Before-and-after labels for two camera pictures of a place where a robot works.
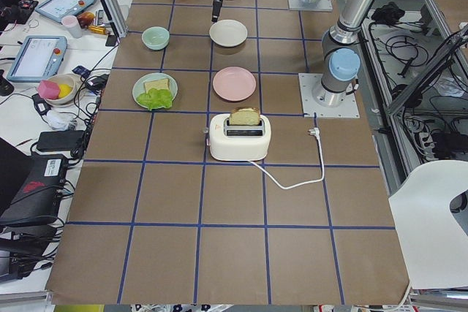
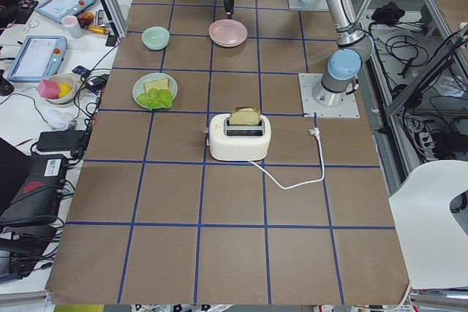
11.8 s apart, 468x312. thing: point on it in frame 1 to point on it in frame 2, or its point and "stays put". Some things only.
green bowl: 156,38 stays put
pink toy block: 48,90 stays put
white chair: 434,240 stays put
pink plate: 234,83 to 228,32
